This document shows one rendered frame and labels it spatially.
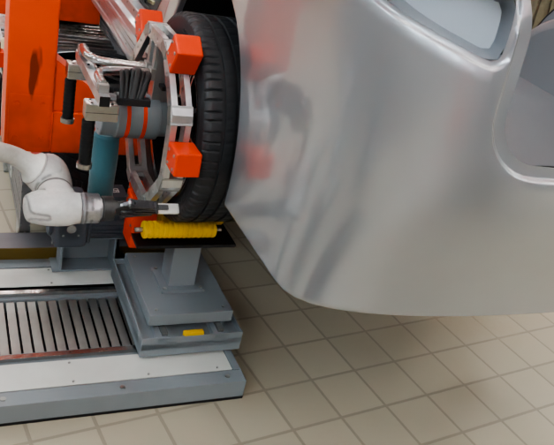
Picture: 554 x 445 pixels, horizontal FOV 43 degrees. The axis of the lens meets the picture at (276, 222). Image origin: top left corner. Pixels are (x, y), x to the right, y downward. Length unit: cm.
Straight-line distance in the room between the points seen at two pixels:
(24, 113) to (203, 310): 94
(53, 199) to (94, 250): 88
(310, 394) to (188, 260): 65
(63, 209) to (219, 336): 76
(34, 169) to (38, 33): 60
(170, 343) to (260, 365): 39
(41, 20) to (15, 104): 31
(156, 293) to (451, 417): 116
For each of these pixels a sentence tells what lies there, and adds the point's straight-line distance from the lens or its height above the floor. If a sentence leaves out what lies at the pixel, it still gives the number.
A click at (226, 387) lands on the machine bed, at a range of 244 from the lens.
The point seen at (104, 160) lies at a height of 66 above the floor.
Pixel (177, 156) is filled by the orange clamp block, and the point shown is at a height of 88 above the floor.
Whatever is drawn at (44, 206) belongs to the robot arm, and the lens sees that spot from 206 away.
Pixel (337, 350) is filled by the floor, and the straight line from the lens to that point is 285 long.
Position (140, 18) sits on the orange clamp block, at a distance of 239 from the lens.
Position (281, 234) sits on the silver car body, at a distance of 167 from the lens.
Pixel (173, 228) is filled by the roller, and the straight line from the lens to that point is 231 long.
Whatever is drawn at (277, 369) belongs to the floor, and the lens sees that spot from 266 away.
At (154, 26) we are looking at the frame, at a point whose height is 112.
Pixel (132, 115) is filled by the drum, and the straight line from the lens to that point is 219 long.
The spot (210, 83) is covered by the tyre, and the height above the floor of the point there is 106.
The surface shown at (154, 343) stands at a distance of 243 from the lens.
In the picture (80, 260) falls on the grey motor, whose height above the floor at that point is 9.
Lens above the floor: 164
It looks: 27 degrees down
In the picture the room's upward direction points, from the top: 14 degrees clockwise
